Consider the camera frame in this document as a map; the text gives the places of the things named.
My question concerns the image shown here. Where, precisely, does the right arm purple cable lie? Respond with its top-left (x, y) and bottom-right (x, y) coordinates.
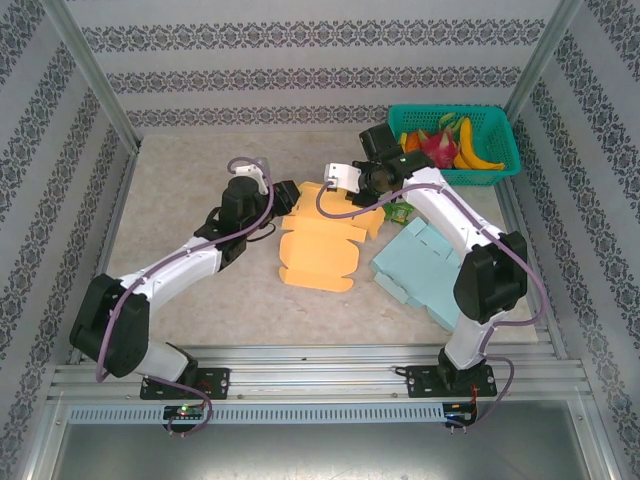
top-left (316, 180), bottom-right (547, 434)

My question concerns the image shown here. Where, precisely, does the aluminium mounting rail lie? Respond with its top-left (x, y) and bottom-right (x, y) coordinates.
top-left (47, 343), bottom-right (594, 407)

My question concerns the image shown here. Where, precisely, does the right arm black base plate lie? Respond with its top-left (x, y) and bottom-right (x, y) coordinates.
top-left (405, 364), bottom-right (497, 400)

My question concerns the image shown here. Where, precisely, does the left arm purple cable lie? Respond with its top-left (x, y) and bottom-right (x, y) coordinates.
top-left (94, 155), bottom-right (277, 439)

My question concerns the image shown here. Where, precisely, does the teal plastic basket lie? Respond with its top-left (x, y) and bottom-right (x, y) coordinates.
top-left (387, 103), bottom-right (522, 187)

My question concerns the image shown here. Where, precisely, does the light blue paper box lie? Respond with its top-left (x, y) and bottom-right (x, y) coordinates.
top-left (369, 217), bottom-right (471, 331)

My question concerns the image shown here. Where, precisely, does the orange paper box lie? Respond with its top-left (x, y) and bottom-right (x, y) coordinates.
top-left (277, 181), bottom-right (387, 294)

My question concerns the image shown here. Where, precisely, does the pink toy dragon fruit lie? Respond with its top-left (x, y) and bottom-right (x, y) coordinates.
top-left (418, 127), bottom-right (461, 170)

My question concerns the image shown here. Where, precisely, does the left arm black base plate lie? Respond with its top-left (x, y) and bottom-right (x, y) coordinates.
top-left (139, 367), bottom-right (231, 401)

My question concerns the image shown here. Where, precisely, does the green snack packet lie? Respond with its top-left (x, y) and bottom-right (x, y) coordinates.
top-left (382, 198), bottom-right (417, 227)

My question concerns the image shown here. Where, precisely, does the yellow toy banana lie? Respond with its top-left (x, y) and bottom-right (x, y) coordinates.
top-left (452, 117), bottom-right (507, 173)

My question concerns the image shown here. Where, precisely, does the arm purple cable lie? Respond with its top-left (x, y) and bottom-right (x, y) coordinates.
top-left (94, 155), bottom-right (277, 439)
top-left (316, 180), bottom-right (547, 434)

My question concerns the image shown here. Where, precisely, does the brushed metal shelf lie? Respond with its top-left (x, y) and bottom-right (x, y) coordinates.
top-left (29, 422), bottom-right (616, 480)

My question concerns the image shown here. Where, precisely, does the right small circuit board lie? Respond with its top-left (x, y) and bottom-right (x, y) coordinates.
top-left (443, 402), bottom-right (480, 426)

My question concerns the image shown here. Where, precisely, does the small circuit board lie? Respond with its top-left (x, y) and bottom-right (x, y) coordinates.
top-left (443, 402), bottom-right (480, 426)
top-left (163, 404), bottom-right (207, 421)

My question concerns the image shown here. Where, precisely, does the slotted grey cable duct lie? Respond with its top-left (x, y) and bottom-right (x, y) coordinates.
top-left (67, 403), bottom-right (479, 426)

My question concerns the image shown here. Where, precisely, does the left small circuit board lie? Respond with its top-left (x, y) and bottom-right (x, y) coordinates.
top-left (163, 404), bottom-right (207, 421)

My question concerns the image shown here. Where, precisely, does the aluminium side rail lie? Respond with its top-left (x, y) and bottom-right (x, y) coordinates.
top-left (502, 177), bottom-right (570, 360)
top-left (68, 142), bottom-right (144, 365)

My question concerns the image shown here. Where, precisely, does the aluminium frame post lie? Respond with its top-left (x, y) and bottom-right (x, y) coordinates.
top-left (38, 0), bottom-right (142, 151)
top-left (503, 0), bottom-right (585, 124)

